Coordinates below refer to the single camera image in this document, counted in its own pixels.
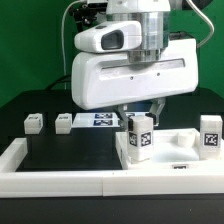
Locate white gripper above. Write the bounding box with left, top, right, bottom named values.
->
left=71, top=39, right=198, bottom=131

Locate white square tabletop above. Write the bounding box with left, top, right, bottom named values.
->
left=116, top=128, right=224, bottom=170

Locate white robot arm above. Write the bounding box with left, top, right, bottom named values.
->
left=72, top=0, right=214, bottom=130

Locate white sheet with fiducial markers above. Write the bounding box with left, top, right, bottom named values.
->
left=71, top=112, right=148, bottom=129

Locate white U-shaped obstacle fence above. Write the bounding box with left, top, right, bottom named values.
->
left=0, top=138, right=224, bottom=198

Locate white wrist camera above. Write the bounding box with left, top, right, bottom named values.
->
left=74, top=21, right=142, bottom=53

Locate white cable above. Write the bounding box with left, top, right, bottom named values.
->
left=60, top=0, right=88, bottom=90

